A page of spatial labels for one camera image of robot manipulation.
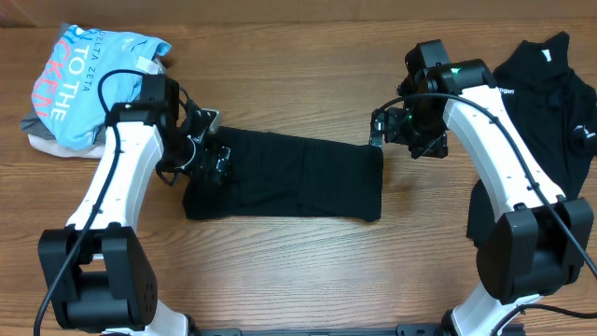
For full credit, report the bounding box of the grey folded garment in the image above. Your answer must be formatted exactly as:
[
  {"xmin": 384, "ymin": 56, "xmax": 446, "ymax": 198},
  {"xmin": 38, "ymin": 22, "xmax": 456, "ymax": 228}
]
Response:
[{"xmin": 20, "ymin": 21, "xmax": 168, "ymax": 148}]

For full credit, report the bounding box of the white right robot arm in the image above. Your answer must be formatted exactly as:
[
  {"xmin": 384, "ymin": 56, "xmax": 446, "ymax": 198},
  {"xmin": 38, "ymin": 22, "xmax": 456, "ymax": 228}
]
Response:
[{"xmin": 370, "ymin": 60, "xmax": 593, "ymax": 335}]

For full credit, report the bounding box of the light blue printed t-shirt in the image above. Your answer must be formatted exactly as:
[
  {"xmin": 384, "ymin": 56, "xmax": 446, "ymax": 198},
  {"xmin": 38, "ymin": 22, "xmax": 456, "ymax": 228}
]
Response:
[{"xmin": 31, "ymin": 25, "xmax": 173, "ymax": 151}]

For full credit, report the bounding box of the plain black t-shirt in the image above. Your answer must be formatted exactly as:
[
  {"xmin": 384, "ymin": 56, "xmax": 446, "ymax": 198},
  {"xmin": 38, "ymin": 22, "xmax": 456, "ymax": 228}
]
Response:
[{"xmin": 183, "ymin": 127, "xmax": 383, "ymax": 222}]

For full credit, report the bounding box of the white folded garment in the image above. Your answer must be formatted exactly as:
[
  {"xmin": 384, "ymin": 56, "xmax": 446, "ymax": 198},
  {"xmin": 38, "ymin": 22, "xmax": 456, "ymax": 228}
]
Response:
[{"xmin": 27, "ymin": 55, "xmax": 164, "ymax": 159}]

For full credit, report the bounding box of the black hydrogen logo shirt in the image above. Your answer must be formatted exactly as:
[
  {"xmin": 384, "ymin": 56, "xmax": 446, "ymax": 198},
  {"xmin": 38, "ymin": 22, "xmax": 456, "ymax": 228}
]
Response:
[{"xmin": 465, "ymin": 31, "xmax": 597, "ymax": 248}]

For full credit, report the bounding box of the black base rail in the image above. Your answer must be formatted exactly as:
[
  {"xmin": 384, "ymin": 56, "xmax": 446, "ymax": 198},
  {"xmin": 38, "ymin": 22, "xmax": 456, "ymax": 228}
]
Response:
[{"xmin": 189, "ymin": 323, "xmax": 450, "ymax": 336}]

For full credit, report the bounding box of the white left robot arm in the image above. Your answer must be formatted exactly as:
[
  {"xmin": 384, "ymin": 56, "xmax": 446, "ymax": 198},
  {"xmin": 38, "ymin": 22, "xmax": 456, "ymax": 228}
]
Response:
[{"xmin": 33, "ymin": 102, "xmax": 229, "ymax": 335}]

